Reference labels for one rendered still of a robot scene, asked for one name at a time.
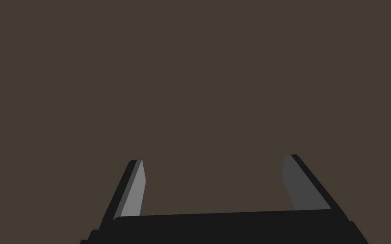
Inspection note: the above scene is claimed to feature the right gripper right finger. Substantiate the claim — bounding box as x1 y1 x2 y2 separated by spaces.
281 154 350 222

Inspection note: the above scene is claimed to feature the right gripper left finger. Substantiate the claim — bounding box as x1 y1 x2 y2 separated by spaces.
99 159 146 231

